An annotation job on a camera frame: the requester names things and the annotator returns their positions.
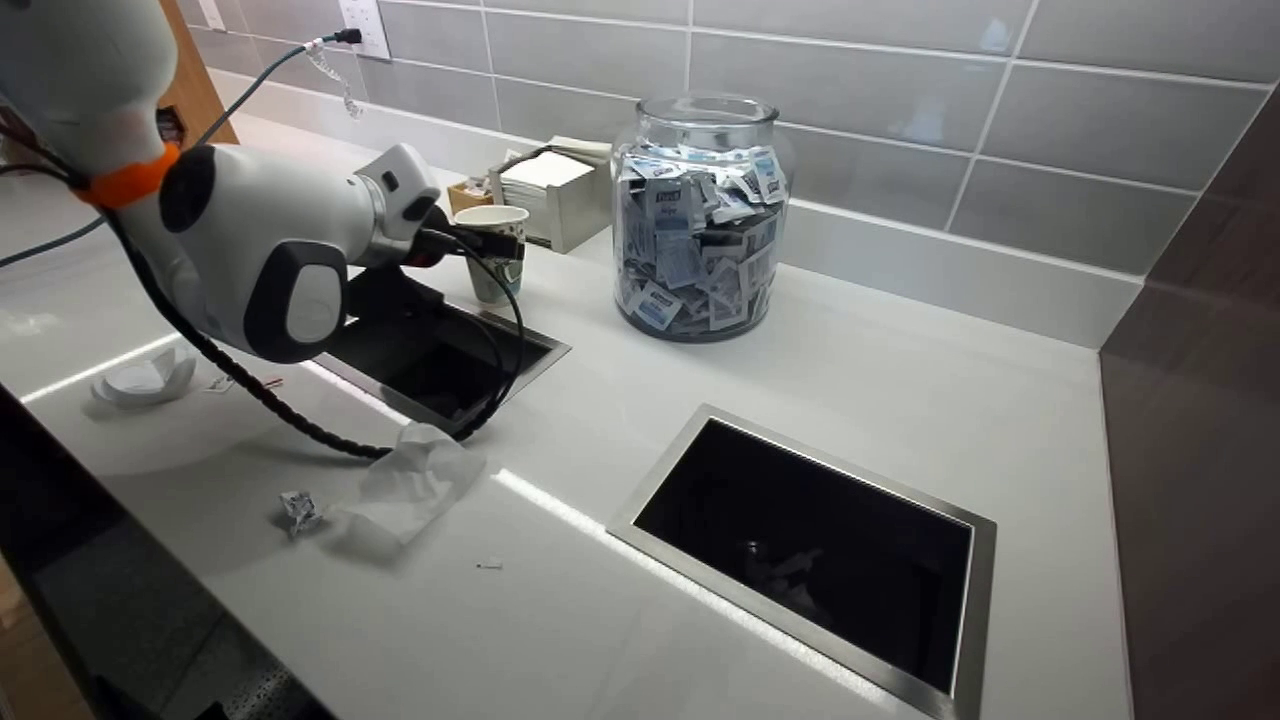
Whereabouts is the glass jar of wipe packets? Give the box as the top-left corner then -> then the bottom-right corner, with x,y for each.
607,88 -> 790,349

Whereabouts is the white plastic cup lid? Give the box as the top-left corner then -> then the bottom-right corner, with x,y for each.
89,339 -> 203,414

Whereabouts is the clear plastic wrap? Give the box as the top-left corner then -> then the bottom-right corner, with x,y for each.
323,420 -> 491,562

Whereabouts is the crumpled silver wrapper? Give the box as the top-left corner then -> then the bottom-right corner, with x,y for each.
267,484 -> 332,544

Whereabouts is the large steel framed counter opening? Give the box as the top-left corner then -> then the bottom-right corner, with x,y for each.
604,400 -> 1003,720

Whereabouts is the dark brown cabinet panel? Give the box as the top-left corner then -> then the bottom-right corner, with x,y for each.
1095,83 -> 1280,720

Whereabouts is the small steel framed counter opening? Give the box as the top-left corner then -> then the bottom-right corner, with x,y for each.
309,258 -> 575,446

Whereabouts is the white wall outlet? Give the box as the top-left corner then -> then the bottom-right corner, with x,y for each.
332,0 -> 396,63

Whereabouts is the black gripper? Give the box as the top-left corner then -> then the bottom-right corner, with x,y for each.
396,196 -> 527,272

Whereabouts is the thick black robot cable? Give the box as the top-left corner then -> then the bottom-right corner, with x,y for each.
99,213 -> 535,465

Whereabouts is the thin black plug cable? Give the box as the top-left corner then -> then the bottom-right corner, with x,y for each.
193,25 -> 369,153

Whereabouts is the wooden board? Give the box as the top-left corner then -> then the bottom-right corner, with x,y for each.
156,0 -> 245,153

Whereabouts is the printed paper coffee cup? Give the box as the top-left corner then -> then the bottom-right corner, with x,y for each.
453,201 -> 535,319

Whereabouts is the white napkin box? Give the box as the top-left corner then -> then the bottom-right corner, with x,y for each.
491,132 -> 621,255

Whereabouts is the small brown box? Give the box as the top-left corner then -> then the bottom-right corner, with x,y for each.
446,176 -> 499,218

